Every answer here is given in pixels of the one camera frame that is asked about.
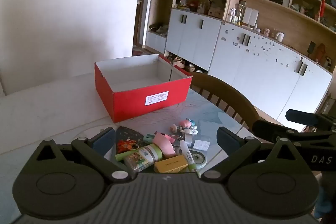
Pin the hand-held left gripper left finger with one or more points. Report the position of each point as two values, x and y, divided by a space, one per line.
103 141

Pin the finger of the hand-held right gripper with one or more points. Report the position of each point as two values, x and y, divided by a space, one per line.
270 130
302 116

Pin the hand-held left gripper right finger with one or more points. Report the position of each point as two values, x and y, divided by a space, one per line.
225 140

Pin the orange toy figure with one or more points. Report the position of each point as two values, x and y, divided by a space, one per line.
128 145

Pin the clear plastic cup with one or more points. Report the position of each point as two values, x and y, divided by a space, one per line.
199 144

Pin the small white figurine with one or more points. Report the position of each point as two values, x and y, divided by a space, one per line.
191 130

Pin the white tube with green label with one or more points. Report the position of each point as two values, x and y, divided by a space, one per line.
187 154

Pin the spice jar with green lid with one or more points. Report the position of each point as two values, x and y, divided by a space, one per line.
141 159

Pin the pink-haired doll figurine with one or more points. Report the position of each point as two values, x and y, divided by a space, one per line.
185 123

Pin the red cardboard box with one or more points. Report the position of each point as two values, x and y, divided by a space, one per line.
131 106

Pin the yellow small box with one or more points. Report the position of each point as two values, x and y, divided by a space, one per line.
170 164

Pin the pink heart-shaped bowl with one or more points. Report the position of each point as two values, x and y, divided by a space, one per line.
164 144

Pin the person's right hand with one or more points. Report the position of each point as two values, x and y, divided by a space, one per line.
325 203

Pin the dark patterned fan-shaped piece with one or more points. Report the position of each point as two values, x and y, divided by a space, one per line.
126 132

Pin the mint green plastic item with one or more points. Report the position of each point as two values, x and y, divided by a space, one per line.
148 138

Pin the wooden chair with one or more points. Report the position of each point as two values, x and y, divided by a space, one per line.
231 88

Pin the small mushroom toy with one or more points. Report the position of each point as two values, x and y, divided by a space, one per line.
173 128

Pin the beige shoe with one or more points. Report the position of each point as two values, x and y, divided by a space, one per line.
190 67

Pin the white kettle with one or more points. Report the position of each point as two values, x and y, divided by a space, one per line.
279 37

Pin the pink shoe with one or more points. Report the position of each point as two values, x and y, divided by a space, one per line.
179 61

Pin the patterned mug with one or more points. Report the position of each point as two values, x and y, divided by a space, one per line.
267 32

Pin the patterned rug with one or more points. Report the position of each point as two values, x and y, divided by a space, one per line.
141 51

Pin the white storage container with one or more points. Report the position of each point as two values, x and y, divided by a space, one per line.
254 18
246 16

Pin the tall glass bottle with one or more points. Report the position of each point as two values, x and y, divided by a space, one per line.
240 12

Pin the shoes on low shelf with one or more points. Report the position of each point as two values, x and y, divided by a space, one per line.
158 29

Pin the row of shelf ornaments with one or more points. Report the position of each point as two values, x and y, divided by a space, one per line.
199 5

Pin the white wall cabinet unit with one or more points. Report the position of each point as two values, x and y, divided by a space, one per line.
262 69

